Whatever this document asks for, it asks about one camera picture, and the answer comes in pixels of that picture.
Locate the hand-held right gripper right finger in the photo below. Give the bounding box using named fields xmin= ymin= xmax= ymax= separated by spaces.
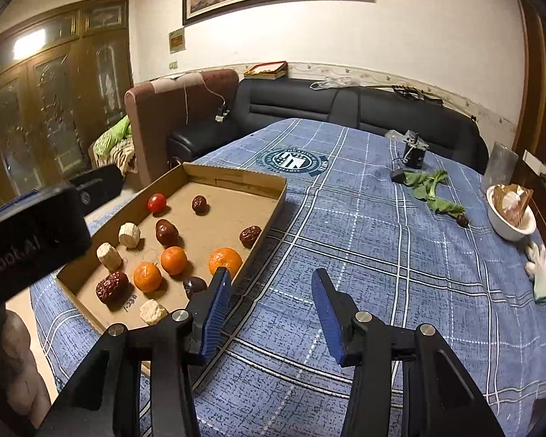
xmin=311 ymin=268 xmax=506 ymax=437

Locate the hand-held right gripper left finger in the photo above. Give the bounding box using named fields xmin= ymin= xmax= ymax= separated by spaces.
xmin=36 ymin=267 xmax=232 ymax=437

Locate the dark purple jujube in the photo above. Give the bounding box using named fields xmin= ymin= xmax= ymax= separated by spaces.
xmin=183 ymin=275 xmax=208 ymax=299

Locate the small orange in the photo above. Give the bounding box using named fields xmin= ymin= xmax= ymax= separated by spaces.
xmin=160 ymin=246 xmax=189 ymax=276

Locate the large wrinkled red jujube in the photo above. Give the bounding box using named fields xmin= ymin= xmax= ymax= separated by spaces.
xmin=95 ymin=271 xmax=130 ymax=304

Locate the large smooth red jujube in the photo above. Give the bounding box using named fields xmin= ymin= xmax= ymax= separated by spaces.
xmin=155 ymin=219 xmax=181 ymax=247

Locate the cardboard box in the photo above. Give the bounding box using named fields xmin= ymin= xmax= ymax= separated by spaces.
xmin=55 ymin=161 xmax=289 ymax=376

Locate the person's left forearm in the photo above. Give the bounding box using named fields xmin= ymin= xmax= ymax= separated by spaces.
xmin=0 ymin=308 xmax=52 ymax=429

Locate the blue plaid tablecloth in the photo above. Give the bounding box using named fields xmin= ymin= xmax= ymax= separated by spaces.
xmin=29 ymin=117 xmax=546 ymax=437

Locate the patterned beige blanket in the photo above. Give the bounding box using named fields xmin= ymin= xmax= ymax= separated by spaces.
xmin=94 ymin=138 xmax=138 ymax=173

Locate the green pillow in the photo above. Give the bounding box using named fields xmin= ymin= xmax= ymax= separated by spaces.
xmin=93 ymin=115 xmax=133 ymax=156

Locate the wooden glass-door wardrobe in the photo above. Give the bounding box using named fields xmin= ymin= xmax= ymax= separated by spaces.
xmin=0 ymin=0 xmax=135 ymax=219

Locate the green leafy vegetable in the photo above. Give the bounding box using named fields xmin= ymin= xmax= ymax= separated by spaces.
xmin=402 ymin=169 xmax=466 ymax=216

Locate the brown armchair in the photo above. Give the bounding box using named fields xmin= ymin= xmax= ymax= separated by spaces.
xmin=87 ymin=68 xmax=240 ymax=192

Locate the black device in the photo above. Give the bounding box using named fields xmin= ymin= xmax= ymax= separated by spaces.
xmin=401 ymin=130 xmax=429 ymax=169

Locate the white bowl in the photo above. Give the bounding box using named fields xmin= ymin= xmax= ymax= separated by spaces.
xmin=485 ymin=185 xmax=538 ymax=242

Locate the white glove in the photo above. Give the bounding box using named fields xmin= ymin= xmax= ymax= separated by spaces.
xmin=525 ymin=241 xmax=546 ymax=304

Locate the black sofa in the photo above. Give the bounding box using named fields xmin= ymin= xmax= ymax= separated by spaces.
xmin=166 ymin=77 xmax=490 ymax=176

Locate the clear plastic bag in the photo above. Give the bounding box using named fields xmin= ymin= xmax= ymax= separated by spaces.
xmin=484 ymin=141 xmax=520 ymax=188

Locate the crumpled plastic bag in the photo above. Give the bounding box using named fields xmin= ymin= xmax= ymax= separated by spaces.
xmin=310 ymin=77 xmax=361 ymax=91

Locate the red flat box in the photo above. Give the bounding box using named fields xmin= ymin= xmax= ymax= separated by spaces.
xmin=243 ymin=60 xmax=289 ymax=80

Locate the white flat box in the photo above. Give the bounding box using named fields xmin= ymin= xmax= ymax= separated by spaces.
xmin=523 ymin=149 xmax=546 ymax=174

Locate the wooden sideboard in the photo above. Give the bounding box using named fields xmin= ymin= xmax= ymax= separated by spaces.
xmin=512 ymin=0 xmax=546 ymax=260

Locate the white charger with cable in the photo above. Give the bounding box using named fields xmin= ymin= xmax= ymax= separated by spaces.
xmin=182 ymin=73 xmax=231 ymax=126

